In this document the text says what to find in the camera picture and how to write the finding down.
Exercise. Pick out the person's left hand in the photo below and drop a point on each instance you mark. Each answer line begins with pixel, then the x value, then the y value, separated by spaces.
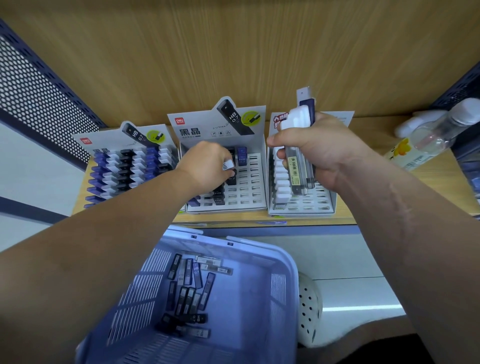
pixel 204 167

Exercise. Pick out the blue plastic shopping basket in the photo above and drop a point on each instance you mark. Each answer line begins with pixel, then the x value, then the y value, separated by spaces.
pixel 240 300

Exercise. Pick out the white plastic object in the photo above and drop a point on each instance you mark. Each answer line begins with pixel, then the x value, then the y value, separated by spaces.
pixel 418 122

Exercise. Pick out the full cardboard display box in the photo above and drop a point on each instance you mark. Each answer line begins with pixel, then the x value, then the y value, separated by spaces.
pixel 112 142

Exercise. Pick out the clear bottle with white cap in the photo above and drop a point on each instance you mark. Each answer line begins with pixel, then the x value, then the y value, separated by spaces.
pixel 431 137

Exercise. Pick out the tall-backed cardboard display box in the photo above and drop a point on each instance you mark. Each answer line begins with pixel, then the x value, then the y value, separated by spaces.
pixel 247 187

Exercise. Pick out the blue-capped pencil lead case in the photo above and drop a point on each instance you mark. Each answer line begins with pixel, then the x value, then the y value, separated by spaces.
pixel 194 202
pixel 242 155

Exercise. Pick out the rows of mixed lead cases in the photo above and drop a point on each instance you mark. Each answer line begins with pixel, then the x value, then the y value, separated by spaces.
pixel 127 168

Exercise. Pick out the red-labelled cardboard display box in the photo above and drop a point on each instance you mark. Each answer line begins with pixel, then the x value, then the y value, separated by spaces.
pixel 315 202

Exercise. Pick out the white-capped pencil lead case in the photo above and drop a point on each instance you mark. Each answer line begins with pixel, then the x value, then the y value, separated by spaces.
pixel 298 170
pixel 228 165

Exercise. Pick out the person's right forearm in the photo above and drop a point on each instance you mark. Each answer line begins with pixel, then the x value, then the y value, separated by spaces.
pixel 420 243

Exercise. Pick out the blue perforated metal panel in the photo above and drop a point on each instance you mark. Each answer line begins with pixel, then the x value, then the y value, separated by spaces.
pixel 463 90

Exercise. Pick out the white perforated clog shoe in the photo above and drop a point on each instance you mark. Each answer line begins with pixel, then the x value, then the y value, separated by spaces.
pixel 310 307

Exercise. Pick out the person's left forearm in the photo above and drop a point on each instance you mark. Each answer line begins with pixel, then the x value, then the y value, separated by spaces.
pixel 93 262

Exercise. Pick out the blue shelf edge label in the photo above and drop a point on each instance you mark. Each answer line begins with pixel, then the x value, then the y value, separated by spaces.
pixel 272 222

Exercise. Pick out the row of white lead cases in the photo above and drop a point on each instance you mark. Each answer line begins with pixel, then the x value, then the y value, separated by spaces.
pixel 282 180

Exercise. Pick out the perforated metal side panel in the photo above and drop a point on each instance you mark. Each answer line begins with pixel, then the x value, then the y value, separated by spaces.
pixel 37 97

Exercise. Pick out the person's right hand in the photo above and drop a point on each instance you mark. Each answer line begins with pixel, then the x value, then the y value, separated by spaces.
pixel 330 146

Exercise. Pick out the pile of loose lead cases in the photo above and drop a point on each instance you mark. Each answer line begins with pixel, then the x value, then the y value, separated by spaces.
pixel 191 292

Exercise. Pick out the black-capped pencil lead case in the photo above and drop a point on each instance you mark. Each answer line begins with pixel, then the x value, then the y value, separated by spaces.
pixel 231 180
pixel 218 197

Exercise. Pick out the clear grey pencil lead case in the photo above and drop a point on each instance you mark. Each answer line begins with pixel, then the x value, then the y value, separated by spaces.
pixel 303 94

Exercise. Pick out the person's left fingers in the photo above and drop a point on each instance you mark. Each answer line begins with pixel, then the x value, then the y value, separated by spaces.
pixel 227 153

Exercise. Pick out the person's right thumb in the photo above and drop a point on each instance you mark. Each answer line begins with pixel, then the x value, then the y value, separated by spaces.
pixel 280 140

